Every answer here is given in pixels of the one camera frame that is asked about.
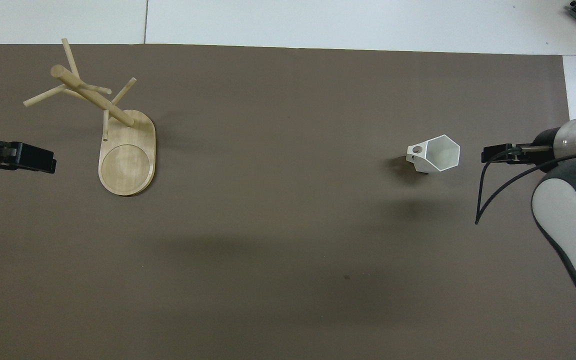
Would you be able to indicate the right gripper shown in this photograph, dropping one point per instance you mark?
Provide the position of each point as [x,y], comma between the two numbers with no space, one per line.
[545,142]

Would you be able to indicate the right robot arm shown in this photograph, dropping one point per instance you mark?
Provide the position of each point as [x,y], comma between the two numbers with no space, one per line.
[568,215]

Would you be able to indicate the white angular cup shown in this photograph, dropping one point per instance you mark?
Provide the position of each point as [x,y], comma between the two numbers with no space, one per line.
[440,152]

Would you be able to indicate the wooden cup rack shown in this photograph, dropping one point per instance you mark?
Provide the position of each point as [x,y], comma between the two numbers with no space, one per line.
[127,160]

